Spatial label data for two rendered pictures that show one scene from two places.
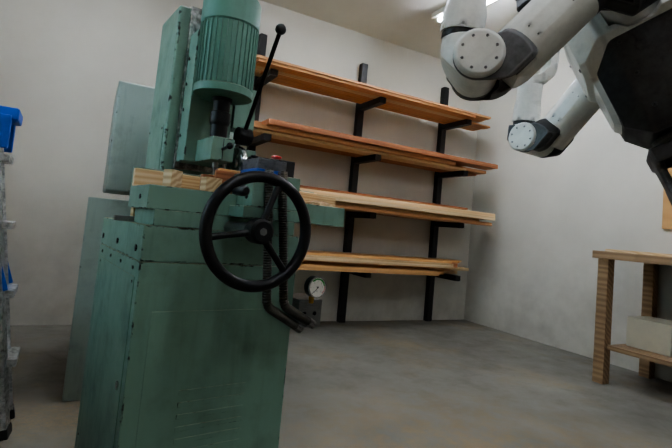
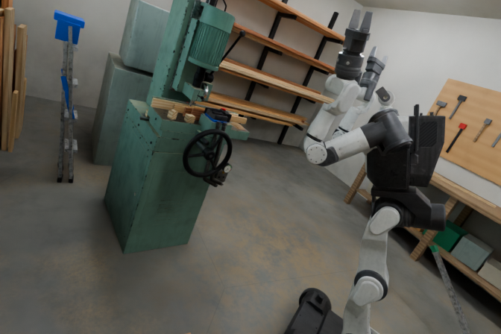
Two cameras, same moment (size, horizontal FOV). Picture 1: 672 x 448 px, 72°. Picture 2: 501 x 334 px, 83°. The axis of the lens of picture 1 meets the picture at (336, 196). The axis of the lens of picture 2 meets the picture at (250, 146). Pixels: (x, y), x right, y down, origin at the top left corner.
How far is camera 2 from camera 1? 0.66 m
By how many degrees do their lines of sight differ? 23
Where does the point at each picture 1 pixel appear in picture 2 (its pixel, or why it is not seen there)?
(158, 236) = (162, 142)
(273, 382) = (199, 200)
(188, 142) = (180, 82)
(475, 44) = (315, 151)
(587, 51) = not seen: hidden behind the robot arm
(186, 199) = (177, 126)
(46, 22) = not seen: outside the picture
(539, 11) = (345, 145)
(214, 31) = (206, 33)
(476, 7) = (323, 131)
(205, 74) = (197, 57)
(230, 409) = (180, 208)
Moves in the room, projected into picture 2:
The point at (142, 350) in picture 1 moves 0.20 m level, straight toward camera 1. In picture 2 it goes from (148, 185) to (150, 206)
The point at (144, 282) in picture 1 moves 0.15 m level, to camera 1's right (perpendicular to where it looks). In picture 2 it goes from (153, 159) to (180, 168)
